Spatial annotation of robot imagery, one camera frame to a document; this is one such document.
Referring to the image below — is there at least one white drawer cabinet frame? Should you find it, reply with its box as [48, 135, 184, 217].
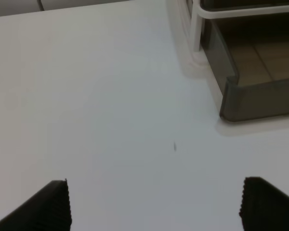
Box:
[178, 0, 289, 85]

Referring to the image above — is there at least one dark translucent bottom drawer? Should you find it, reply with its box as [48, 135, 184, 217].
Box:
[201, 13, 289, 122]

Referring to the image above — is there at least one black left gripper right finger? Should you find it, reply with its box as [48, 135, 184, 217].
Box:
[239, 177, 289, 231]

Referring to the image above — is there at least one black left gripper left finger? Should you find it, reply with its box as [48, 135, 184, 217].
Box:
[0, 180, 72, 231]

